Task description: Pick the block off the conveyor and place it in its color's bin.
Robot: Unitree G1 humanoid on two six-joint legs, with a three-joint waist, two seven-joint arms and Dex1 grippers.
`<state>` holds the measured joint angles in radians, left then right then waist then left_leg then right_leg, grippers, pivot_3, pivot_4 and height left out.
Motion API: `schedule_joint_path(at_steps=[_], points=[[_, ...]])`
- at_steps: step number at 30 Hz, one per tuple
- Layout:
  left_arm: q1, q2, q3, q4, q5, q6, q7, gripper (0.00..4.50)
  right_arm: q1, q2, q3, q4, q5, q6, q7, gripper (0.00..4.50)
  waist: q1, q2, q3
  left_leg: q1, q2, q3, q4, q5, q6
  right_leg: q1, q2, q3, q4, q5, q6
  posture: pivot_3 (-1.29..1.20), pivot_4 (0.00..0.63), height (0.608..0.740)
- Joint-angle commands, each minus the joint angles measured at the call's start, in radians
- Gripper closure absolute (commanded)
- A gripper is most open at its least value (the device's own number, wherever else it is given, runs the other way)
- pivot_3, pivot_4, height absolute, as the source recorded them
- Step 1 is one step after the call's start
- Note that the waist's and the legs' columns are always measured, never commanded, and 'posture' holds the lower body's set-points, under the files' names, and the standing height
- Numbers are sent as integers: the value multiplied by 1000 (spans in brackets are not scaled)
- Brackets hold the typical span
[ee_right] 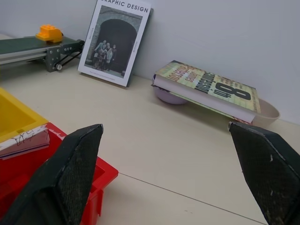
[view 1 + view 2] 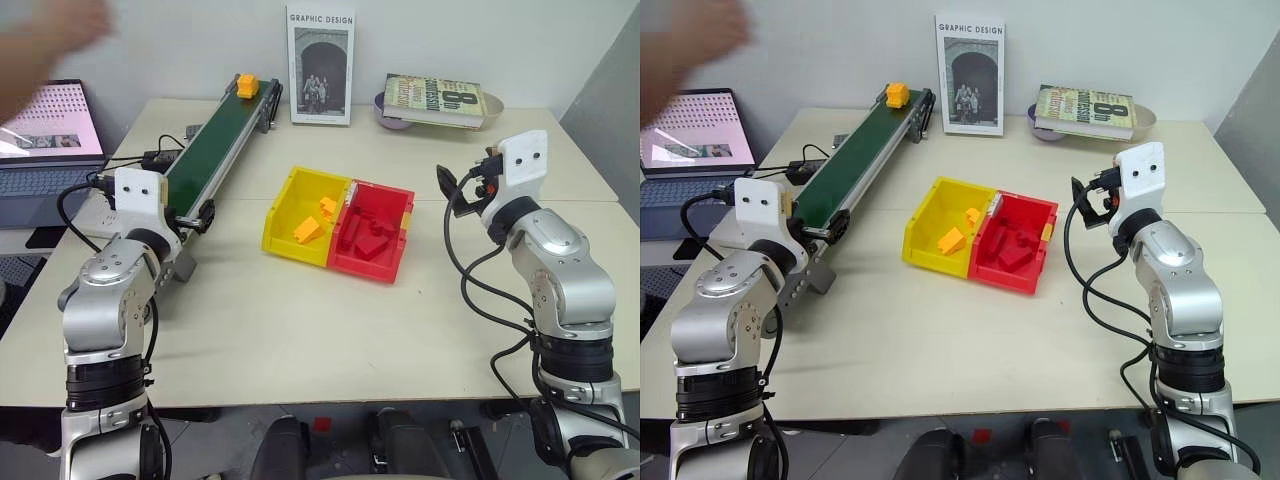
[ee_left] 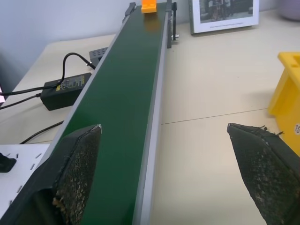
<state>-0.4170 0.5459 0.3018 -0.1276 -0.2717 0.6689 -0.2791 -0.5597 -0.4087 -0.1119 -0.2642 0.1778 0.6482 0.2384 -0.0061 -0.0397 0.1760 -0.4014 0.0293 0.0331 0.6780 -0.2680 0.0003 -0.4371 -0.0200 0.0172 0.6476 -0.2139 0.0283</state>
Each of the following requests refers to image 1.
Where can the yellow plastic bin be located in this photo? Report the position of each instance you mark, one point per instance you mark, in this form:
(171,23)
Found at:
(21,117)

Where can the beige bowl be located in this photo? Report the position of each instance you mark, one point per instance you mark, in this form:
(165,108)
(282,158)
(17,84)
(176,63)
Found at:
(267,114)

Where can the orange toy brick block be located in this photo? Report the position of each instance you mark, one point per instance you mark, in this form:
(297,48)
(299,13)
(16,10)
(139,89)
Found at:
(50,34)

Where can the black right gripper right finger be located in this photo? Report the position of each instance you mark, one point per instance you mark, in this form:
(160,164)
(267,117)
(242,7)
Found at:
(269,168)

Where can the lavender bowl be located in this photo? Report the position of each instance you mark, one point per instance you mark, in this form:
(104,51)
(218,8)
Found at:
(170,98)

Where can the yellow green hardcover book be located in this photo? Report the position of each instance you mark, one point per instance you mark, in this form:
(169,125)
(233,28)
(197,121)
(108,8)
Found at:
(211,91)

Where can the green belt conveyor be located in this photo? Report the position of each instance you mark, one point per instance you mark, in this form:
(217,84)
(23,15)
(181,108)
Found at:
(30,50)

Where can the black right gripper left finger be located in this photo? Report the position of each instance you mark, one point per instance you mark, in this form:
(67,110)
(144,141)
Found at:
(68,178)

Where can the white graphic design book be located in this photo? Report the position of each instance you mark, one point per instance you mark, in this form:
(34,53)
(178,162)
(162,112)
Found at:
(114,44)

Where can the red plastic bin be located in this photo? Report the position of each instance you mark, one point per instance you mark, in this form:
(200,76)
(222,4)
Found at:
(103,173)

